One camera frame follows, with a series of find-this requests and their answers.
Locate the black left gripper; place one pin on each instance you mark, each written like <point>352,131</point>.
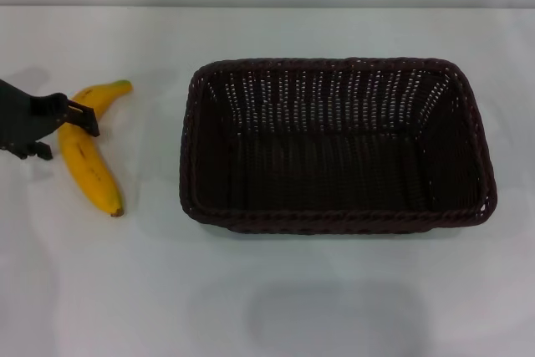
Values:
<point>21,118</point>

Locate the yellow banana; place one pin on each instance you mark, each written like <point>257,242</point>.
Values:
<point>90,169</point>

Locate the black woven rectangular basket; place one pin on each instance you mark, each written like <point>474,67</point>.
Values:
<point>334,173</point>

